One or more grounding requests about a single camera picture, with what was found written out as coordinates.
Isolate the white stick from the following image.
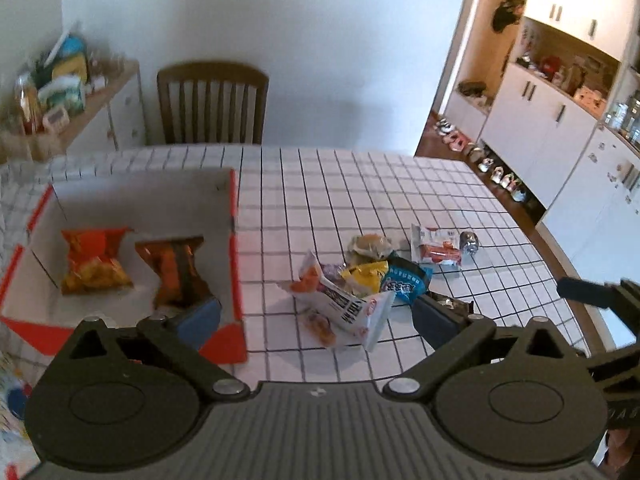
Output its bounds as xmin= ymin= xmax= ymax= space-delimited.
xmin=44 ymin=21 xmax=81 ymax=68

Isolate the white red cardboard box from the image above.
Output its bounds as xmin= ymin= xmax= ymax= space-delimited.
xmin=0 ymin=167 xmax=248 ymax=367

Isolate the white printed cookie packet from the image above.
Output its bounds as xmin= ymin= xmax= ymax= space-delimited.
xmin=277 ymin=280 xmax=396 ymax=352

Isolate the yellow snack packet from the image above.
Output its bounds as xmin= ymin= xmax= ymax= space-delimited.
xmin=340 ymin=259 xmax=390 ymax=297

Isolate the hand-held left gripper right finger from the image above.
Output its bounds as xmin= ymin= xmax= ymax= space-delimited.
xmin=382 ymin=292 xmax=576 ymax=403

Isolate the white wall cupboard unit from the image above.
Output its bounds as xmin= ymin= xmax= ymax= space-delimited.
xmin=415 ymin=0 xmax=640 ymax=343

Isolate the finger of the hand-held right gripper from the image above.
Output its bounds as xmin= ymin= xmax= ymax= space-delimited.
xmin=556 ymin=275 xmax=640 ymax=333

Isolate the shelf clutter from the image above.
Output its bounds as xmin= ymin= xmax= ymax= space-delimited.
xmin=516 ymin=52 xmax=608 ymax=107

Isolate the blue round container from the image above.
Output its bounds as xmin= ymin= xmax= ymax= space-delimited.
xmin=55 ymin=35 xmax=89 ymax=61

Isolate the white orange snack packet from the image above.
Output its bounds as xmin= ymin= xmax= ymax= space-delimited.
xmin=290 ymin=250 xmax=331 ymax=301

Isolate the brown wooden chair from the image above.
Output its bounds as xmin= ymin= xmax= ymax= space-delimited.
xmin=156 ymin=61 xmax=270 ymax=146

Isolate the dark brown snack packet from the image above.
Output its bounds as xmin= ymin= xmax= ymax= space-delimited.
xmin=427 ymin=291 xmax=475 ymax=317

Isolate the pink kitchen timer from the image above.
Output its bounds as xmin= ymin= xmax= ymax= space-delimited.
xmin=42 ymin=107 xmax=69 ymax=134

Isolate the brown orange snack packet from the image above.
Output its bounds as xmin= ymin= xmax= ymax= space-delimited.
xmin=134 ymin=235 xmax=214 ymax=311

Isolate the group of small glass jars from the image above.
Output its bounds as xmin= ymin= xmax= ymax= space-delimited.
xmin=87 ymin=47 xmax=127 ymax=91

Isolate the glass jar with orange contents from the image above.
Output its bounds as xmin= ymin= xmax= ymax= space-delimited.
xmin=14 ymin=72 xmax=43 ymax=133

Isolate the yellow box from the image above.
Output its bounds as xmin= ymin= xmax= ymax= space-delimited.
xmin=50 ymin=55 xmax=89 ymax=83

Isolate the green white tissue pack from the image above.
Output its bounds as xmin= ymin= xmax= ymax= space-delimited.
xmin=37 ymin=77 xmax=87 ymax=113

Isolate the dark hanging bag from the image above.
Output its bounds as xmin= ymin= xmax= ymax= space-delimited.
xmin=491 ymin=0 xmax=523 ymax=32

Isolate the red white snack packet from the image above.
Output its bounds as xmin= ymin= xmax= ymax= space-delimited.
xmin=411 ymin=223 xmax=463 ymax=273

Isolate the checkered white tablecloth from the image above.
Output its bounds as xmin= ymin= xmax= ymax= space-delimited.
xmin=0 ymin=144 xmax=601 ymax=386

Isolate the blue snack packet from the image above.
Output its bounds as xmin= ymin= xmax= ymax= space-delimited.
xmin=380 ymin=256 xmax=433 ymax=306

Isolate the row of shoes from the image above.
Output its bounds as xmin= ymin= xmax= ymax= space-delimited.
xmin=431 ymin=114 xmax=542 ymax=207

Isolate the white wooden sideboard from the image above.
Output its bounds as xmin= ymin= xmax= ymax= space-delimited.
xmin=0 ymin=60 xmax=148 ymax=163

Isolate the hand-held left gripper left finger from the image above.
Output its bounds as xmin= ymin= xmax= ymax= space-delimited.
xmin=65 ymin=296 xmax=251 ymax=402

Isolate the burger print snack packet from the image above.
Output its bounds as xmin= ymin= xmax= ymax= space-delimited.
xmin=348 ymin=233 xmax=393 ymax=261

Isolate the orange chip packet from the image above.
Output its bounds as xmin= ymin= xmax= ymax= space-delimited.
xmin=60 ymin=226 xmax=136 ymax=296

